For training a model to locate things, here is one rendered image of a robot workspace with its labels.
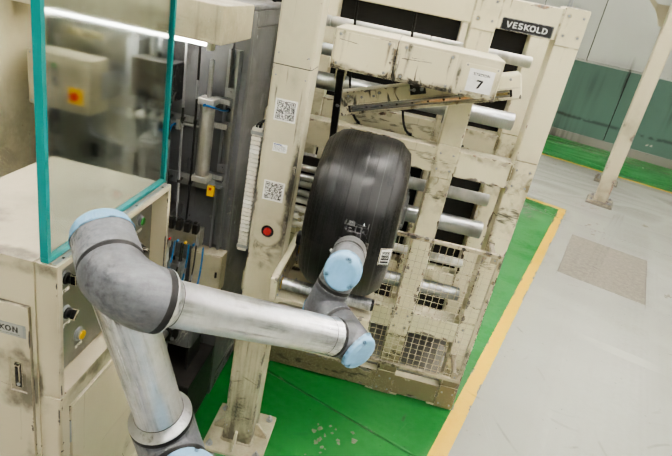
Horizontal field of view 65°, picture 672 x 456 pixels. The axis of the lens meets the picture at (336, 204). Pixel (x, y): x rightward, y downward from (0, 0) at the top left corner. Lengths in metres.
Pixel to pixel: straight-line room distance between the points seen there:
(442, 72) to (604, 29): 8.94
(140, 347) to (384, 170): 0.91
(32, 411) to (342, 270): 0.84
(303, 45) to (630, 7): 9.37
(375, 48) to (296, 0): 0.38
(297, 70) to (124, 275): 1.02
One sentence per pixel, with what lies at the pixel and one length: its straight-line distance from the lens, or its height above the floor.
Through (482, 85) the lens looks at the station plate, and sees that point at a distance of 1.98.
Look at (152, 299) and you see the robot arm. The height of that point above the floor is 1.41.
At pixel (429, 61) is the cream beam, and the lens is 1.96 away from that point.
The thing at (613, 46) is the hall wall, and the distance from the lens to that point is 10.81.
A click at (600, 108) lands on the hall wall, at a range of 10.80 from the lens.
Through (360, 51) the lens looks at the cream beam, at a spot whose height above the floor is 1.72.
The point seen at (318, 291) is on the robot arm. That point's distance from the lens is 1.33.
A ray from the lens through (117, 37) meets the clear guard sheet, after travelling 1.35.
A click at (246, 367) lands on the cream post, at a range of 2.29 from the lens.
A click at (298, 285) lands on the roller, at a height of 0.92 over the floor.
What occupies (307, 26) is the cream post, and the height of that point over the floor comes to 1.78.
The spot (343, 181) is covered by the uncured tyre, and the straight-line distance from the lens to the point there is 1.66.
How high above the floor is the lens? 1.94
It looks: 23 degrees down
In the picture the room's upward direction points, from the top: 11 degrees clockwise
